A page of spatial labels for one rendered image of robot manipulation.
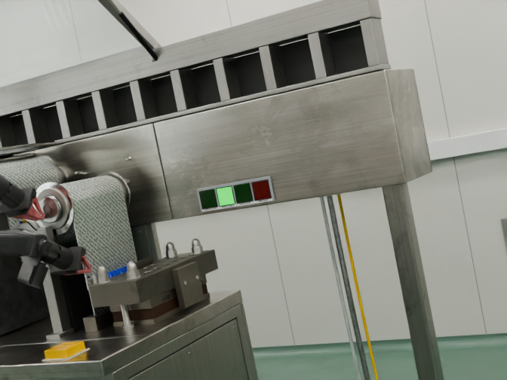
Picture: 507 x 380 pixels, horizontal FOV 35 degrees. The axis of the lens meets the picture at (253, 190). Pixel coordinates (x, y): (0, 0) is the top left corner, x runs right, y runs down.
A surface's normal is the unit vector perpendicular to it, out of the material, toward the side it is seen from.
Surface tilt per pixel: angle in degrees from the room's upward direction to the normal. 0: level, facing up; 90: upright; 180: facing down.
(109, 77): 90
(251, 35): 90
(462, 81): 90
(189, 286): 90
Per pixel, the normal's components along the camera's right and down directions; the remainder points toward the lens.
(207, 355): 0.86, -0.15
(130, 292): -0.47, 0.14
